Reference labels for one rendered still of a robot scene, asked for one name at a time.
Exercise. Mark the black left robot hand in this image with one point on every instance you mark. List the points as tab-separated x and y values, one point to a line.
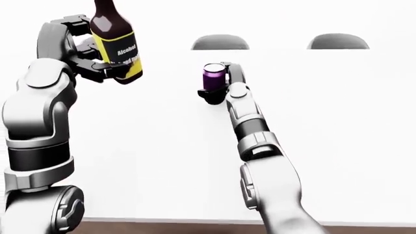
57	40

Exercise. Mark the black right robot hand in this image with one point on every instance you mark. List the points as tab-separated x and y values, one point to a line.
234	74

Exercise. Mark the brown bottle yellow black label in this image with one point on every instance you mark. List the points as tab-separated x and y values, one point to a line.
114	41

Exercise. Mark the purple drink can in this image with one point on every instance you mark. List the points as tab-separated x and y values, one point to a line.
213	76

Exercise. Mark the grey round stool seat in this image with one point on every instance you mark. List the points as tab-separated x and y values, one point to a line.
220	42
338	41

